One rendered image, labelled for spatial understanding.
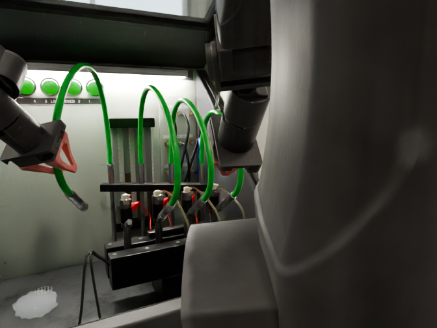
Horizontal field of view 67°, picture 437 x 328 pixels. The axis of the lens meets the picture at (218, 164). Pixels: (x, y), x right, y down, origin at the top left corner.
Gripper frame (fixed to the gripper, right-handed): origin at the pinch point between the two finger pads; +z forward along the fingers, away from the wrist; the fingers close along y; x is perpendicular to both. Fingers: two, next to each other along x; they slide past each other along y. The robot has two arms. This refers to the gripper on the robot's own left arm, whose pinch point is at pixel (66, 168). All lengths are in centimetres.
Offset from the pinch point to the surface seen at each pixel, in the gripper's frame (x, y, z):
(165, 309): 21.6, -13.0, 20.1
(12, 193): -12.5, 37.5, 20.9
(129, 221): 0.9, -0.8, 22.3
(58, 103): -9.0, -1.7, -7.9
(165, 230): -1.7, -4.3, 35.2
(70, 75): -17.3, -1.4, -7.3
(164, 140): -35, 0, 37
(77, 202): 2.0, 3.2, 8.6
